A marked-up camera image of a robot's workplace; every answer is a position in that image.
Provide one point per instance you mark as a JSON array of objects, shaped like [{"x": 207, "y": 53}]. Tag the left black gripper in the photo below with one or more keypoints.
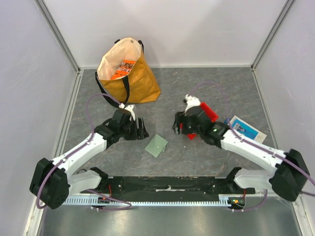
[{"x": 141, "y": 132}]

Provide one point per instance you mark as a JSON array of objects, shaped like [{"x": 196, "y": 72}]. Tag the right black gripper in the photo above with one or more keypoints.
[{"x": 183, "y": 124}]

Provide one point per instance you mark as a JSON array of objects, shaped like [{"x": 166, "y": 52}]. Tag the red plastic bin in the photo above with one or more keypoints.
[{"x": 197, "y": 119}]

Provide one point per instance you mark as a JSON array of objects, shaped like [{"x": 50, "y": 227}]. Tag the mustard yellow tote bag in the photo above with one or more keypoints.
[{"x": 139, "y": 86}]

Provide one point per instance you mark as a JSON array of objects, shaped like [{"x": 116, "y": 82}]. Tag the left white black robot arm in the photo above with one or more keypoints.
[{"x": 54, "y": 180}]

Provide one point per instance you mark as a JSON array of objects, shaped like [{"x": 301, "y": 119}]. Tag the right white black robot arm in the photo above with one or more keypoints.
[{"x": 285, "y": 173}]

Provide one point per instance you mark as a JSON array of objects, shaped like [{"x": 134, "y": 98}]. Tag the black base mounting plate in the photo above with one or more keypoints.
[{"x": 212, "y": 185}]

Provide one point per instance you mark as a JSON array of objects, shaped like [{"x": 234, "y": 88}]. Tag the blue razor package box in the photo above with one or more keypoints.
[{"x": 246, "y": 129}]

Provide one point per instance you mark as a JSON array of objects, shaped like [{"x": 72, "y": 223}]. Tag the orange printed box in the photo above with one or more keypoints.
[{"x": 124, "y": 69}]

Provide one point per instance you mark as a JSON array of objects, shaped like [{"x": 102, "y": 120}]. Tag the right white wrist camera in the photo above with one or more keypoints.
[{"x": 191, "y": 101}]

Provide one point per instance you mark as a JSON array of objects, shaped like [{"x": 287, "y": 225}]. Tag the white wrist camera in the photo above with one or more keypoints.
[
  {"x": 128, "y": 108},
  {"x": 191, "y": 101}
]

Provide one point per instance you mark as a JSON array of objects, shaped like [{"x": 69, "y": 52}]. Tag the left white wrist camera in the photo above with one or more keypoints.
[{"x": 128, "y": 108}]

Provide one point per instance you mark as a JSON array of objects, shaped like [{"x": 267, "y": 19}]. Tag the grey slotted cable duct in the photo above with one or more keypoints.
[{"x": 95, "y": 200}]

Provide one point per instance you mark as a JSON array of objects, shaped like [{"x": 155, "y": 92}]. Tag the left aluminium frame post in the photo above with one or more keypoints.
[{"x": 57, "y": 33}]

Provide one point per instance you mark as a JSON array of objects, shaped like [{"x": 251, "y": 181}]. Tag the aluminium frame post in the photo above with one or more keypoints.
[
  {"x": 57, "y": 33},
  {"x": 272, "y": 33}
]

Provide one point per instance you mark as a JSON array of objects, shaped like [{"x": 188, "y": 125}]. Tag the right aluminium frame post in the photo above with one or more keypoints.
[{"x": 272, "y": 33}]

